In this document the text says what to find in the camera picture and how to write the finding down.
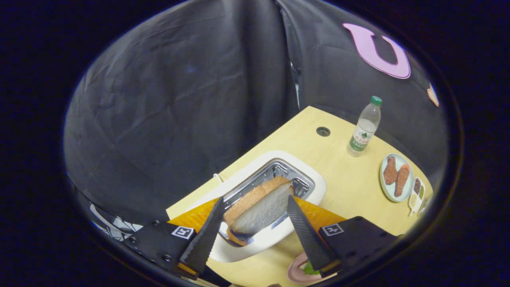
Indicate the green lettuce leaf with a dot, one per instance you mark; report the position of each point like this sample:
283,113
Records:
308,269

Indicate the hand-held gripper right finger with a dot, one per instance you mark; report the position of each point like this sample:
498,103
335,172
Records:
308,239

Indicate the plain bread slice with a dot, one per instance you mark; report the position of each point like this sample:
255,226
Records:
259,207

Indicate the white divided seed dish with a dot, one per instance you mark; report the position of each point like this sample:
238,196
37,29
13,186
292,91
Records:
417,186

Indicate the pink plate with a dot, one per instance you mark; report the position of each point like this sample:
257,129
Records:
297,273

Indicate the clear glass holder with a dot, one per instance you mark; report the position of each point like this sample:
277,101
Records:
424,207

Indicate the clear plastic water bottle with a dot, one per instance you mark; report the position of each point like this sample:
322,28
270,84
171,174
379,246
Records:
362,135

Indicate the white toaster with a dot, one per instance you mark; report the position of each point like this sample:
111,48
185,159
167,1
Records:
255,249

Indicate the light green plate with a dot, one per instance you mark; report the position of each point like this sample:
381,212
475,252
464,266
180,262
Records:
388,192

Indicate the brown meat patty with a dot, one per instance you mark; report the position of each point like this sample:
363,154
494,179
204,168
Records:
390,170
401,181

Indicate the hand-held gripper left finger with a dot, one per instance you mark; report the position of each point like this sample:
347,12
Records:
203,239

